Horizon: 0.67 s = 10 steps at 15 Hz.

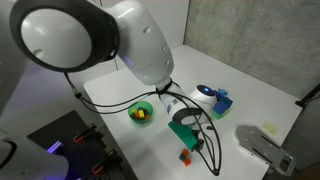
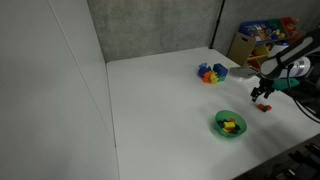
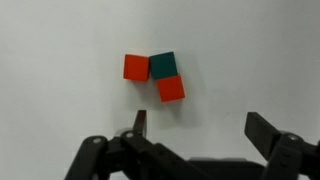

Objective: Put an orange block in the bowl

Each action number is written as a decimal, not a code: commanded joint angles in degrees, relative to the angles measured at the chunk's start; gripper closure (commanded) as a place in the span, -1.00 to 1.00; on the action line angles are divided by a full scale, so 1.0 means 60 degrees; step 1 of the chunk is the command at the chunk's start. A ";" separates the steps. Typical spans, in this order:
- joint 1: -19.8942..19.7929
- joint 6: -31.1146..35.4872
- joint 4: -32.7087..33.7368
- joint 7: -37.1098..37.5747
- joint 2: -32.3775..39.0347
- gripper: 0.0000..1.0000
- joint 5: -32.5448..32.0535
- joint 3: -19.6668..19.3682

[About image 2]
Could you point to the black tripod equipment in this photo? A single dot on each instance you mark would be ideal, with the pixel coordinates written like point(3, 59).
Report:
point(300, 161)

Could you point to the yellow toy block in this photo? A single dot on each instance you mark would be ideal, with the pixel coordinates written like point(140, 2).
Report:
point(214, 78)

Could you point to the dark blue wooden block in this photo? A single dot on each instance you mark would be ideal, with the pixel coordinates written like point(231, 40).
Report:
point(220, 124)

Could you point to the large blue wooden block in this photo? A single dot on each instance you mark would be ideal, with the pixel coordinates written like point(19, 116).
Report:
point(220, 70)

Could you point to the black wooden cube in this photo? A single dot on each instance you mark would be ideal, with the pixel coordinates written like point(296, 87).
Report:
point(236, 128)

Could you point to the blue toy bin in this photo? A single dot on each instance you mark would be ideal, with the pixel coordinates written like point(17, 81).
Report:
point(258, 30)

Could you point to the red toy bin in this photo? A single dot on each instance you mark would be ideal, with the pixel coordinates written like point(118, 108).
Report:
point(293, 29)

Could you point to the wooden toy storage rack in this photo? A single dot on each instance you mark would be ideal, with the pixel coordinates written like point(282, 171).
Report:
point(240, 48)

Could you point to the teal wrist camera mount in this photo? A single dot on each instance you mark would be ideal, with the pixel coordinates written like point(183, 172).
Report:
point(285, 83)

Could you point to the large yellow wooden block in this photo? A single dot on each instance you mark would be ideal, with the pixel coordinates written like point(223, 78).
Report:
point(228, 125)

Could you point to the orange toy block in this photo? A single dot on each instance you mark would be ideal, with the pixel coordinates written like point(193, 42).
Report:
point(207, 77)

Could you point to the orange wooden cube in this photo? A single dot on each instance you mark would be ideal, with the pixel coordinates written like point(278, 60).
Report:
point(227, 130)
point(260, 106)
point(268, 107)

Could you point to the black vertical pole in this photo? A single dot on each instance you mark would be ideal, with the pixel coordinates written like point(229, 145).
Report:
point(218, 21)

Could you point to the light green wooden block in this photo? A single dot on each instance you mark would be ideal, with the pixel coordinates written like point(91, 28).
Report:
point(221, 79)

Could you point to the purple blue toy piece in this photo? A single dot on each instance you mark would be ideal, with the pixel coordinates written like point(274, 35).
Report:
point(202, 70)

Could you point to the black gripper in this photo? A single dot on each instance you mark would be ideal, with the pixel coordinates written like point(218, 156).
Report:
point(265, 85)

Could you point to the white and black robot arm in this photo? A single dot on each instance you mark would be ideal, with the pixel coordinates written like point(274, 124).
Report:
point(290, 55)

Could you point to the green plastic bowl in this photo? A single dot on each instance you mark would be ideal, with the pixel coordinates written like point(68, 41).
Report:
point(230, 133)

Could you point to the orange rounded wooden block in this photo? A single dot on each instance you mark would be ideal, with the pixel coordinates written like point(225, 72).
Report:
point(232, 120)

